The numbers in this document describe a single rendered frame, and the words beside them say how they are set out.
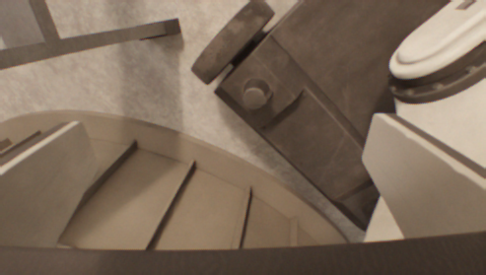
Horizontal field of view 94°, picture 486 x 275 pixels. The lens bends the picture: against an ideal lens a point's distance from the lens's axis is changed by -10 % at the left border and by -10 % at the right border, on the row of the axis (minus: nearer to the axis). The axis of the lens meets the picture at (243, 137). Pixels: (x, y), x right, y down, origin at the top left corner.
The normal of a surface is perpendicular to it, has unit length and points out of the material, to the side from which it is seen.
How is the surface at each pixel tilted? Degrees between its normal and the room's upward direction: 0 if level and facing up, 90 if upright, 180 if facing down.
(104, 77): 0
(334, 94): 0
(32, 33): 0
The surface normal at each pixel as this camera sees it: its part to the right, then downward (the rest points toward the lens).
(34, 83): -0.16, 0.50
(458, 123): -0.72, -0.65
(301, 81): 0.36, -0.05
